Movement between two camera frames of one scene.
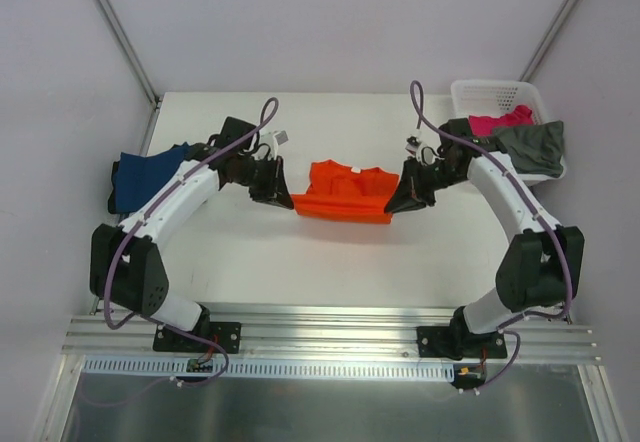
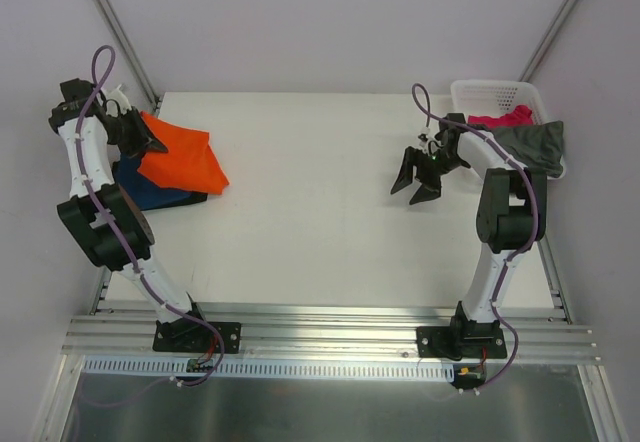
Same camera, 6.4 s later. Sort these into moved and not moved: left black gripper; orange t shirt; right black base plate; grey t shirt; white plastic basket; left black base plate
Moved: left black gripper; orange t shirt
Not moved: white plastic basket; grey t shirt; left black base plate; right black base plate
